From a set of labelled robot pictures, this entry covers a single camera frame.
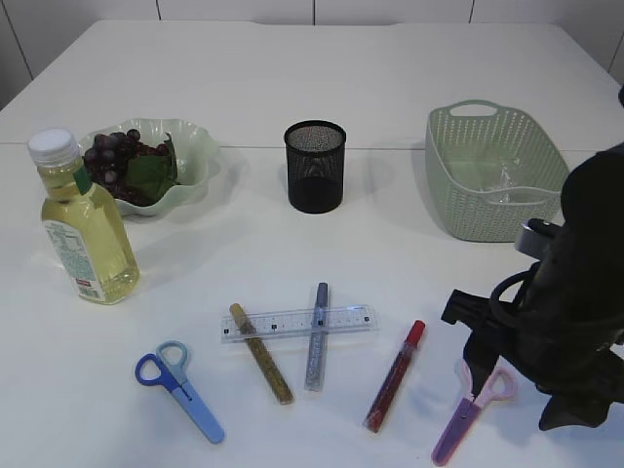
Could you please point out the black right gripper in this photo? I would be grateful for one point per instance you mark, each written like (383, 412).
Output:
(555, 325)

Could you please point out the pink scissors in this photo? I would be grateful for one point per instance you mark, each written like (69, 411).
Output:
(499, 386)

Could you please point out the clear plastic sheet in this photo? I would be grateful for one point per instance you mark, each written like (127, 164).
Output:
(500, 179)

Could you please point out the purple grapes with leaf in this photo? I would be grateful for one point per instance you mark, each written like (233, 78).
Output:
(130, 169)

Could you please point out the yellow drink bottle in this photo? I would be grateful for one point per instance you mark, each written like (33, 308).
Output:
(82, 221)

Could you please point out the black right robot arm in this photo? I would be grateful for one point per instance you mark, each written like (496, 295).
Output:
(592, 234)

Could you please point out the red glitter pen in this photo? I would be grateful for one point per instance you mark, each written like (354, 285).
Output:
(393, 379)

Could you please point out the clear plastic ruler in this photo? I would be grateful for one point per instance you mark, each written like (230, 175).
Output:
(299, 322)

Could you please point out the silver glitter pen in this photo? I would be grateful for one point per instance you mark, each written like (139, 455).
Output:
(315, 365)

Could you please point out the green woven plastic basket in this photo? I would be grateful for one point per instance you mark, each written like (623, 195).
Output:
(459, 139)

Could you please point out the gold glitter pen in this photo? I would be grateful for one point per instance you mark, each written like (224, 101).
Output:
(263, 358)

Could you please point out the black mesh pen holder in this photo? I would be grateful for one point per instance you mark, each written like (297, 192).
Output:
(315, 152)

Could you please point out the pale green wavy plate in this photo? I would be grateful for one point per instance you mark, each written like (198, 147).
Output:
(194, 149)

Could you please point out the blue scissors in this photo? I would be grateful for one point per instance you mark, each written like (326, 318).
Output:
(173, 378)

